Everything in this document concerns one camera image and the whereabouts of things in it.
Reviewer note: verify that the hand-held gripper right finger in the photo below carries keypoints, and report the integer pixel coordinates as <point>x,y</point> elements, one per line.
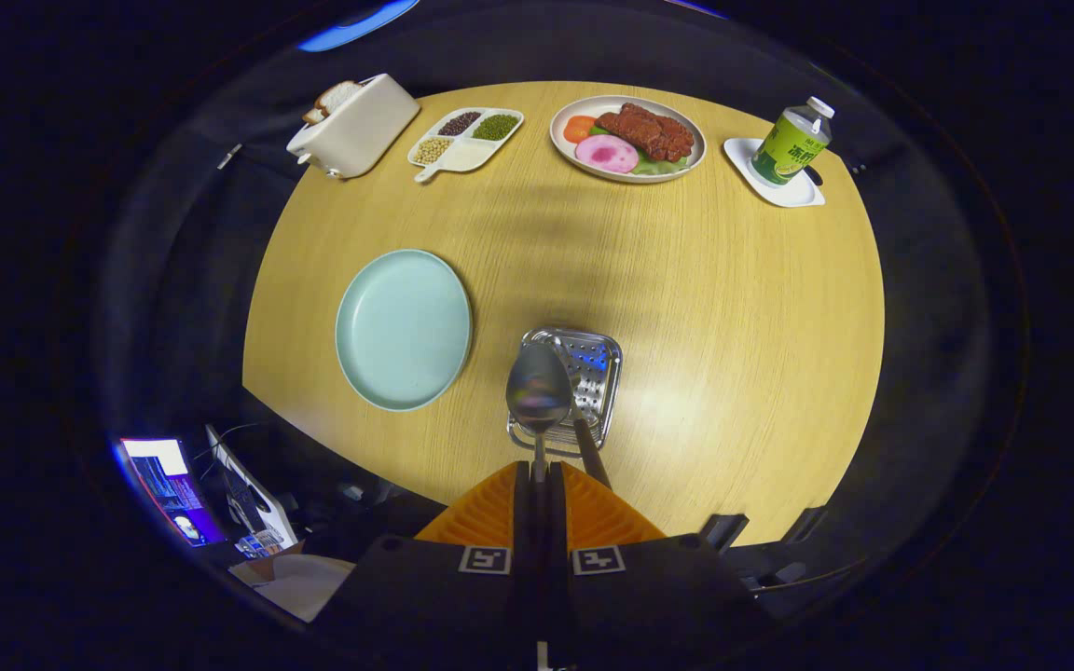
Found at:
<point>557,522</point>

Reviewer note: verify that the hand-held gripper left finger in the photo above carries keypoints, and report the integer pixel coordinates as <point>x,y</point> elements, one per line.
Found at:
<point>525,522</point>

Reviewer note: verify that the black table clamp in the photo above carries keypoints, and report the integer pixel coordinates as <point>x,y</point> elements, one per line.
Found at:
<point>805,524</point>
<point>723,529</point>

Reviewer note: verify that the white cloth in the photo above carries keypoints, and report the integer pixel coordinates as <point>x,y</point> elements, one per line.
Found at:
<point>304,587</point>

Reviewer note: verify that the pale green round plate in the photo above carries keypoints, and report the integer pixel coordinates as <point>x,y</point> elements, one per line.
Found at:
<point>402,326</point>

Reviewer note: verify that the white laptop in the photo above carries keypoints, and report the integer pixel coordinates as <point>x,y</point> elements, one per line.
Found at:
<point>253,503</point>

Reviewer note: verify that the lit computer monitor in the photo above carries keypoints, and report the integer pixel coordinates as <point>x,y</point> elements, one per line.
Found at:
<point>169,485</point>

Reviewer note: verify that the white oval food plate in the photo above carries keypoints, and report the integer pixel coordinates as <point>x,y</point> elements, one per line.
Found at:
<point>565,154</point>

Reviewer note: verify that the white divided dish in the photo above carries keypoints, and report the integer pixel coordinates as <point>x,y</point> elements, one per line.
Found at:
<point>467,157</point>

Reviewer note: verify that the pink ham slice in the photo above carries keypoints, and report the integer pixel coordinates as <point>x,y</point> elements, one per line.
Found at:
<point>607,155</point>

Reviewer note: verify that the green lettuce leaf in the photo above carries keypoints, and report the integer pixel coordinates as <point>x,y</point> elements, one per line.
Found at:
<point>660,165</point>

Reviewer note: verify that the pile of yellow beans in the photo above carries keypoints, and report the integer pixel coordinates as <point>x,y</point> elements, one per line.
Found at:
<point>433,150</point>

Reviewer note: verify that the orange tomato slice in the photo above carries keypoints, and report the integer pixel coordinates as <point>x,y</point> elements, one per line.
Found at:
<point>578,129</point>

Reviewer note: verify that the pile of green beans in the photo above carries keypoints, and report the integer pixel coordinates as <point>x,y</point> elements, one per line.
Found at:
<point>496,127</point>

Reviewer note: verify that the brown meat piece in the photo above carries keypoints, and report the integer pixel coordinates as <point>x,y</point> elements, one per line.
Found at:
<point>649,130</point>

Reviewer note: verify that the white square coaster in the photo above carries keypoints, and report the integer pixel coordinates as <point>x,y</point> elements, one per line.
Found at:
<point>793,195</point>

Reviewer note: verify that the pile of dark beans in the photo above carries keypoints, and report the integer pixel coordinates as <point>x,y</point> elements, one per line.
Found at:
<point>459,123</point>

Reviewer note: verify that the white toaster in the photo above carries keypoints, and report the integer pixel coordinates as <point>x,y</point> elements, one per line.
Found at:
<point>364,130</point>

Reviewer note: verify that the green label bottle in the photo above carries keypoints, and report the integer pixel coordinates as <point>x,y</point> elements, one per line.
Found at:
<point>789,144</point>

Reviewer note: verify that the brown-crust bread slice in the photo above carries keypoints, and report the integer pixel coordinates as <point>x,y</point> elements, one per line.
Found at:
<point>313,116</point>

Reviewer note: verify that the white bread slice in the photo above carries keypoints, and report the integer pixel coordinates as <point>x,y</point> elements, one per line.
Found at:
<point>339,95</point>

